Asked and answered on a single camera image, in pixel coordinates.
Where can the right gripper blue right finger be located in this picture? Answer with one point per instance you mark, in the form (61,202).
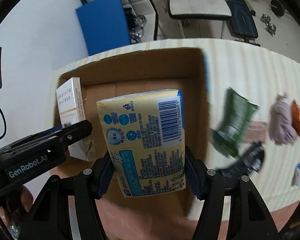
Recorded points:
(195,173)

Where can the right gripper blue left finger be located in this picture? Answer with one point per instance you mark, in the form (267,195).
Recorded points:
(105,174)

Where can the yellow tissue pack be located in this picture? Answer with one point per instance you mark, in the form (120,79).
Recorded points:
(145,137)

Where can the black foil packet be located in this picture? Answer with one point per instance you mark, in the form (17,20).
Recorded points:
(250,161)

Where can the green snack packet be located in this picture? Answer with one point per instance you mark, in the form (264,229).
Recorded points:
(237,116)

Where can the white slim box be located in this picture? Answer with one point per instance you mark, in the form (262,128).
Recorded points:
(71,111)

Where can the orange snack bag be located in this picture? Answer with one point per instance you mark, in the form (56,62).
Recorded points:
(295,110)

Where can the purple cloth bundle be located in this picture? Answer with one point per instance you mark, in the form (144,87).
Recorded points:
(281,130)

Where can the open cardboard box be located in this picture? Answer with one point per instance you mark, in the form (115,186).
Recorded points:
(138,72)

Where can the striped cat tablecloth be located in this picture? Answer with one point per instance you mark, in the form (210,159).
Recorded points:
(259,206)

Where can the blue mat board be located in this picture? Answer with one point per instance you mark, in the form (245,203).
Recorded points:
(103,25)

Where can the black blue weight bench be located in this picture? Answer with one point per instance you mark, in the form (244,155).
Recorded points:
(242,25)

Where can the chrome dumbbell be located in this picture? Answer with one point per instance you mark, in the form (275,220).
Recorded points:
(270,27)

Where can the white padded chair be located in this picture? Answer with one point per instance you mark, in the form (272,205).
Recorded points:
(197,2)

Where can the barbell on floor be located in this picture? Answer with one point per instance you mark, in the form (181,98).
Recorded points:
(278,8)

